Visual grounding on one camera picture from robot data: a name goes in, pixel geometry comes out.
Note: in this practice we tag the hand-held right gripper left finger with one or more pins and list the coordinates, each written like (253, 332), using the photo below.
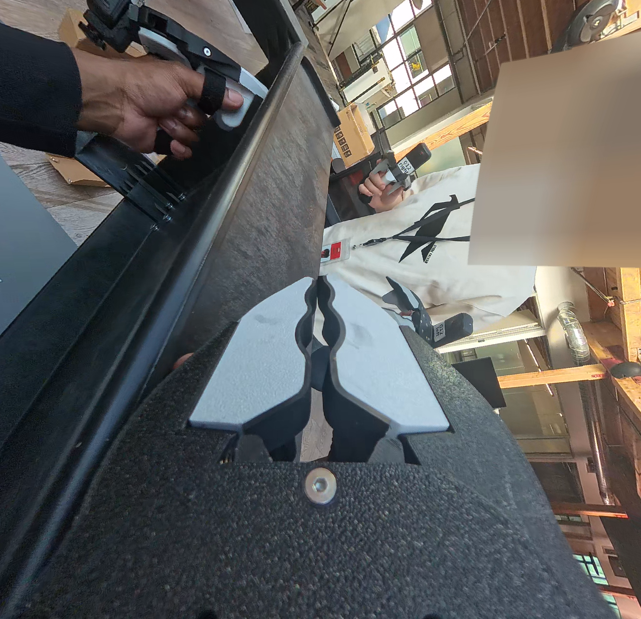
(260, 363)

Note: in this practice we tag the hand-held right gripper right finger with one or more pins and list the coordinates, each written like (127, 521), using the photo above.
(385, 373)

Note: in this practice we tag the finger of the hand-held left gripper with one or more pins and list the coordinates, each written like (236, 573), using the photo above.
(253, 84)

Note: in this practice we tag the black plastic cart tray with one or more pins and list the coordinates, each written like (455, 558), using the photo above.
(260, 203)

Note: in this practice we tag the person's left forearm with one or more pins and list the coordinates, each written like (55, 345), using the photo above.
(35, 88)

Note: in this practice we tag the person's left hand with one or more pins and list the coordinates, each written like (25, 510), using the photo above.
(130, 98)

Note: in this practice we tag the person's right hand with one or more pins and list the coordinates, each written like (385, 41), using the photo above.
(181, 361)

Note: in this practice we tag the cardboard box with black icons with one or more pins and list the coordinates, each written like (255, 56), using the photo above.
(355, 128)

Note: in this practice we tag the white badge holder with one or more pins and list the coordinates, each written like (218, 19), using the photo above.
(334, 251)

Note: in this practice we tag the black-framed window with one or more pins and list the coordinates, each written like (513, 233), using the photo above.
(405, 63)

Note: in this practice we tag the flat cardboard piece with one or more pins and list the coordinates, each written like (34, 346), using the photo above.
(75, 173)

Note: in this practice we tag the wooden beam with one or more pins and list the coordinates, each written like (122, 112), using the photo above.
(445, 130)

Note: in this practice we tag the frosted glass partition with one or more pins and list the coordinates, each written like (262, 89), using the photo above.
(453, 156)

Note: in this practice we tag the round grey ceiling fixture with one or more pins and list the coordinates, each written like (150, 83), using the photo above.
(591, 20)

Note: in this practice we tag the silver flexible duct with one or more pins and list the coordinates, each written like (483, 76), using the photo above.
(573, 331)

